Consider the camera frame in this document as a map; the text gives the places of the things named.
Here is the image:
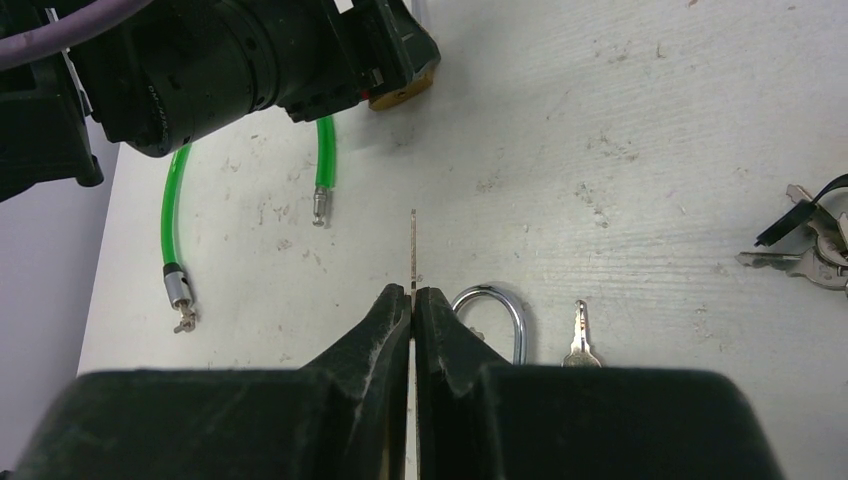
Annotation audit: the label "green cable lock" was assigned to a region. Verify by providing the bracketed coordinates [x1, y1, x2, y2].
[159, 143, 306, 322]

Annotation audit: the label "brass padlock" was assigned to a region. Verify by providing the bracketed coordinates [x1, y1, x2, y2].
[450, 284, 530, 365]
[368, 67, 436, 111]

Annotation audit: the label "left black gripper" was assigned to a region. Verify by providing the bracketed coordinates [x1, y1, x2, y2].
[284, 1, 441, 122]

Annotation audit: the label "yellow padlock keys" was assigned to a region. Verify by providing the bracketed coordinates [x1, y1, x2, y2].
[735, 174, 847, 293]

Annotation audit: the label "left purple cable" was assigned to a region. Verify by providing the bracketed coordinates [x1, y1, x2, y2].
[0, 0, 157, 73]

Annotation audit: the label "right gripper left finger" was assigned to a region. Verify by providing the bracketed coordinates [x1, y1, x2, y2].
[12, 284, 410, 479]

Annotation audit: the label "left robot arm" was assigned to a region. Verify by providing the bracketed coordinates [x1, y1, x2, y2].
[1, 1, 441, 199]

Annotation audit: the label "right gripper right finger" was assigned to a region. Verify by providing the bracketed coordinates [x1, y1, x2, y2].
[413, 287, 783, 479]

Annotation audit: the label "cable lock keys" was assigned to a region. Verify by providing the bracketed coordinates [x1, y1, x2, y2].
[173, 304, 198, 334]

